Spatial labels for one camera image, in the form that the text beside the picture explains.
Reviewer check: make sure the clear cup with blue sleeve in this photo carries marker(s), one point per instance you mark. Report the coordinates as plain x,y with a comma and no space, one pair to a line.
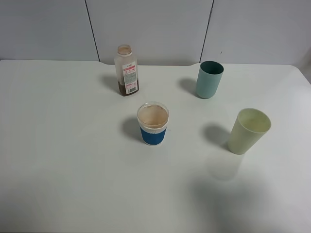
153,118

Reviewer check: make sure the clear plastic drink bottle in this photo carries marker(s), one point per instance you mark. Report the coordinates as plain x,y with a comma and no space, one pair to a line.
126,66

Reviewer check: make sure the teal plastic cup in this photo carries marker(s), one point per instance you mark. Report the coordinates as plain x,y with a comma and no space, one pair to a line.
209,77

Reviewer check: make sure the pale green plastic cup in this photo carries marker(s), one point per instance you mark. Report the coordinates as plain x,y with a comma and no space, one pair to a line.
250,126

